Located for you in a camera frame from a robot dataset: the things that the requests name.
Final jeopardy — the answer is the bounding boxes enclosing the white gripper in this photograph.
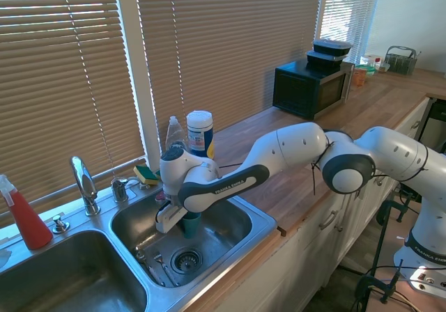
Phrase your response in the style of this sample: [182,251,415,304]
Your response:
[155,203,191,235]

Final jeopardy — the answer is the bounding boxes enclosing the teal mug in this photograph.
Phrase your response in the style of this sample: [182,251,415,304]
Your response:
[182,211,203,240]

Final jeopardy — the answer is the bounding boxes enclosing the metal sink drain strainer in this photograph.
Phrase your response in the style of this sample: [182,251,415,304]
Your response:
[170,247,203,275]

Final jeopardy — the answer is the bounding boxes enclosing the stainless double sink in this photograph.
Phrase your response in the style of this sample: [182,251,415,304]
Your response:
[0,182,279,312]

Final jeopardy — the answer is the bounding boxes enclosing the small chrome sink knob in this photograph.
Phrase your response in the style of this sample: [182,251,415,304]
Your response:
[52,214,71,235]

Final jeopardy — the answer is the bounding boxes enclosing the metal fork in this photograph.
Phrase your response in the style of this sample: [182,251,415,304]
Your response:
[153,252,180,287]

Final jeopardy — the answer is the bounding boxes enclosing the metal spoon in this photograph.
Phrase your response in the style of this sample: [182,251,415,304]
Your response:
[135,247,167,287]

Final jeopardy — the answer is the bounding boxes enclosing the yellow green sponge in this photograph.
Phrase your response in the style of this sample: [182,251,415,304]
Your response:
[133,164,162,187]

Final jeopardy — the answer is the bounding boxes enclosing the chrome side sprayer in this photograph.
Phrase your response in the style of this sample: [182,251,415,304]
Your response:
[110,176,141,203]

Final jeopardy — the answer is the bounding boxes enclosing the clear dish soap bottle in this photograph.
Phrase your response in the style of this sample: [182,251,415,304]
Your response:
[164,115,190,153]

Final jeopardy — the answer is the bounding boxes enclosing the Lysol wipes canister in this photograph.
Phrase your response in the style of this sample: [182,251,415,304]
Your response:
[185,109,217,160]

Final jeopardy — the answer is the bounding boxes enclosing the chrome faucet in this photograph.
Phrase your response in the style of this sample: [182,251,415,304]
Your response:
[69,155,102,217]

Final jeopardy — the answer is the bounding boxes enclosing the white kitchen cabinet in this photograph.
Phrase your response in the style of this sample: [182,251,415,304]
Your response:
[194,95,433,312]

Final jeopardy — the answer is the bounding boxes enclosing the red spray bottle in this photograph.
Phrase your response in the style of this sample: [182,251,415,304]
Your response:
[0,173,54,251]

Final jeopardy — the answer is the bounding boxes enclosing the tan blinds behind faucet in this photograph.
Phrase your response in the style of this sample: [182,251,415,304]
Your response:
[0,0,148,228]

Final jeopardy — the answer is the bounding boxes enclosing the wide tan window blinds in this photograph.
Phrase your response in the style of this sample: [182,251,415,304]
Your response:
[133,0,325,150]

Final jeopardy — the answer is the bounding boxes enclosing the black microwave oven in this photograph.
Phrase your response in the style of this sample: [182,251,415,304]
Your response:
[272,59,356,121]

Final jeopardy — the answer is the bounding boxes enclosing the black stand with clamp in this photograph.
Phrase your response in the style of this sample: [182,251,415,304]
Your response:
[368,190,423,282]

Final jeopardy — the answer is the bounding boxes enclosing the black plastic food container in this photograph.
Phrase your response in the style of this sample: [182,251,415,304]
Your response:
[305,49,348,72]
[312,39,353,57]

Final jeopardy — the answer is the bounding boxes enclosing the black table clamp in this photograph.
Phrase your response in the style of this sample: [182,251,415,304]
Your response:
[355,258,406,312]

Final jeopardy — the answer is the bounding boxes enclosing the orange plastic container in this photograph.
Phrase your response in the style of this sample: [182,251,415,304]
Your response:
[351,65,369,88]

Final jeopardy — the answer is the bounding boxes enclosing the clear container green lid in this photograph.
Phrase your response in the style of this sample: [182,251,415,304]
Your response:
[360,54,383,75]

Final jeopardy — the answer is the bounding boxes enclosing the narrow tan window blinds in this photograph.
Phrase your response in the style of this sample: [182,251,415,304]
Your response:
[320,0,383,66]

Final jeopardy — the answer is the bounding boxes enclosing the grey cutlery caddy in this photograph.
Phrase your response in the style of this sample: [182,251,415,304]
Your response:
[384,45,419,76]

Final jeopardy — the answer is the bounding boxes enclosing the black dishwasher front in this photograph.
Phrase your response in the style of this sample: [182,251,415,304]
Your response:
[419,97,446,153]

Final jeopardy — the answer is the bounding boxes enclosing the black floor cables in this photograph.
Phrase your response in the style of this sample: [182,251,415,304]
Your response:
[348,283,430,312]

